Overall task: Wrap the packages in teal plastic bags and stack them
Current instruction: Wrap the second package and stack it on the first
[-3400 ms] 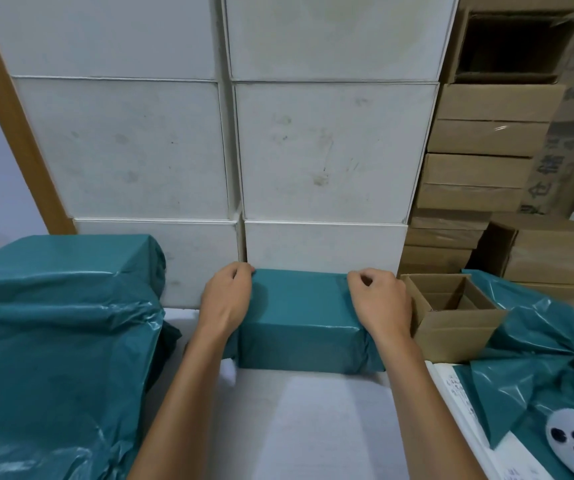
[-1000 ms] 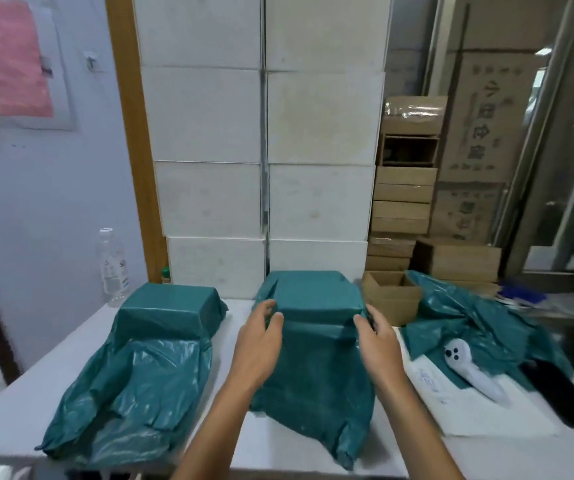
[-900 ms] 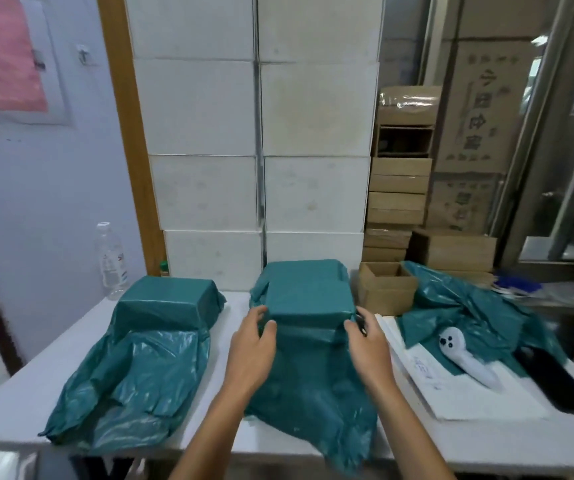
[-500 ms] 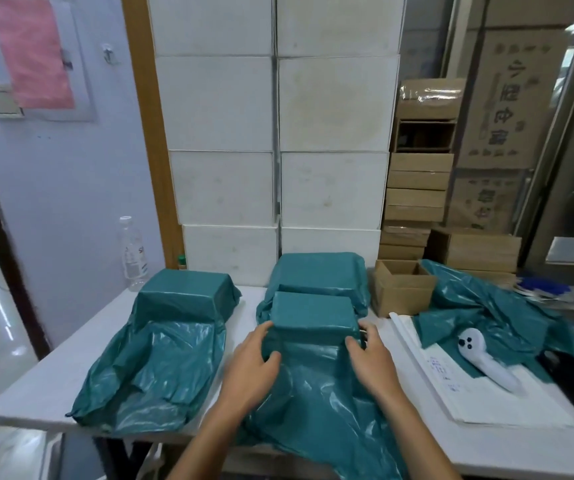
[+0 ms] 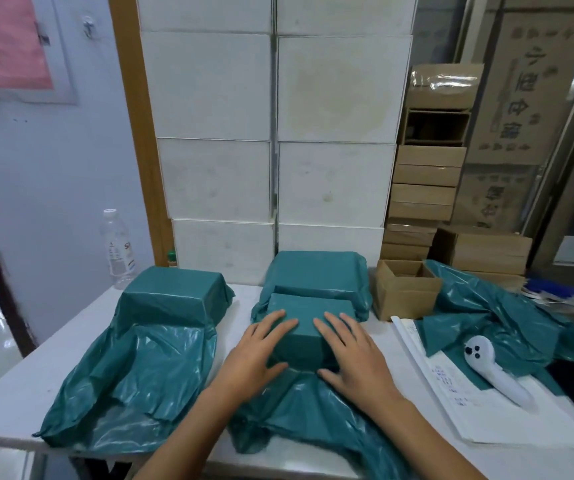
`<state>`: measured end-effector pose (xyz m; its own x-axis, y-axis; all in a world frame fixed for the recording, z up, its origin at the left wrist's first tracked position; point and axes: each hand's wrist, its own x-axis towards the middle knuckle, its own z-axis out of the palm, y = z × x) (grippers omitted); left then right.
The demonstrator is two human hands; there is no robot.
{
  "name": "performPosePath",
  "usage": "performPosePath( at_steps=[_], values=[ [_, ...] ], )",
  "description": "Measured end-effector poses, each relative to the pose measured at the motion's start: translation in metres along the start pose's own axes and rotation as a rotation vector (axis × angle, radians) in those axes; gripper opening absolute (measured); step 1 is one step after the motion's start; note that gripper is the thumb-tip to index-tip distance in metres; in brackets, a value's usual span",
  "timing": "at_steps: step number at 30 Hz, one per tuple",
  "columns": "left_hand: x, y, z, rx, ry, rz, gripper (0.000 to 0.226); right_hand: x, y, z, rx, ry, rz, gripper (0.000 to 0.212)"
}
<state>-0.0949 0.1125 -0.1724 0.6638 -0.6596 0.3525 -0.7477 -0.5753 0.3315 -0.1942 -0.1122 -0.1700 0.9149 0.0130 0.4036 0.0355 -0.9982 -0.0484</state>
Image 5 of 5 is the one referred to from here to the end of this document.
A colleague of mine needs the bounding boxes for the person's left hand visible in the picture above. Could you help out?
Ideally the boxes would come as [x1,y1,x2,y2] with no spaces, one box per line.
[215,309,301,396]

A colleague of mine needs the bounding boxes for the person's right hand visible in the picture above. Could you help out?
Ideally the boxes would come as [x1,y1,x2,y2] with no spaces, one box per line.
[313,311,403,410]

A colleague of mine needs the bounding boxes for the small green bagged parcel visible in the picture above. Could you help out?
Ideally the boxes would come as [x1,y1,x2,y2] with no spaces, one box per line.
[228,293,420,480]

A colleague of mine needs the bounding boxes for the person's left forearm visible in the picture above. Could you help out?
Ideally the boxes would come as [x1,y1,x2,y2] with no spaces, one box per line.
[134,385,250,480]

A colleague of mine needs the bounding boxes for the person's right forearm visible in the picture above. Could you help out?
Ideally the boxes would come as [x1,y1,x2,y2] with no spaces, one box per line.
[373,394,487,480]

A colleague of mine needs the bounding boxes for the large green bagged parcel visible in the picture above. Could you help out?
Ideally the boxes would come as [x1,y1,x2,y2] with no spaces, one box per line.
[251,251,373,323]

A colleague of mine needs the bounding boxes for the open brown cardboard box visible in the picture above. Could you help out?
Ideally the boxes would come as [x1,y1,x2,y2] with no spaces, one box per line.
[371,259,443,322]

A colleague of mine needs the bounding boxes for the medium green bagged parcel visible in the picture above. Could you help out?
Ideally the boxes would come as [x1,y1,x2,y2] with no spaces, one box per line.
[33,265,236,451]

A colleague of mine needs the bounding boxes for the white paper sheets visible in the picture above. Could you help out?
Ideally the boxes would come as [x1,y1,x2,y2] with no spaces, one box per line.
[391,316,574,449]

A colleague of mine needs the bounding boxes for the pile of green plastic bags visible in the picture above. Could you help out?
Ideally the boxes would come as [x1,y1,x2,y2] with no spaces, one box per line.
[416,260,574,398]

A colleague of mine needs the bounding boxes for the white handheld scanner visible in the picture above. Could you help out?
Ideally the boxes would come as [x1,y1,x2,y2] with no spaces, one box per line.
[463,335,537,409]

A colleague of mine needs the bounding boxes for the closed brown cardboard box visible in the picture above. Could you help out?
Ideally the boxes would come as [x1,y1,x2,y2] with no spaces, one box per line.
[433,226,533,290]

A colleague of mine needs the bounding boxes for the clear plastic water bottle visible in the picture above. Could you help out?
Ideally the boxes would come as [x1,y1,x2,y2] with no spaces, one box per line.
[101,209,137,290]

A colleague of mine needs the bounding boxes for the stack of brown cardboard boxes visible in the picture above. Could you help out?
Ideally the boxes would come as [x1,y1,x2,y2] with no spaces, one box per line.
[380,63,485,262]

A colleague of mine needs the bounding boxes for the stack of white boxes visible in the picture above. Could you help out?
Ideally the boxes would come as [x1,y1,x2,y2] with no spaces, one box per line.
[135,0,419,286]

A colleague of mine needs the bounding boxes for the large printed cardboard boxes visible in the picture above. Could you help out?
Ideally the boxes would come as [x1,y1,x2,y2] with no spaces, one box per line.
[449,10,574,230]

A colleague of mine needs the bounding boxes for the pink paper sheet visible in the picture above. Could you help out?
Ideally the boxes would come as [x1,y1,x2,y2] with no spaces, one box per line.
[0,0,54,90]

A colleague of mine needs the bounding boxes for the wooden door frame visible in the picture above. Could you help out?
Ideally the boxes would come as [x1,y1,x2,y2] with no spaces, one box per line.
[107,0,176,268]

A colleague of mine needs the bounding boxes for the grey wall panel box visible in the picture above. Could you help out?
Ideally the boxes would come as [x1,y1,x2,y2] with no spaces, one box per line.
[0,0,79,104]

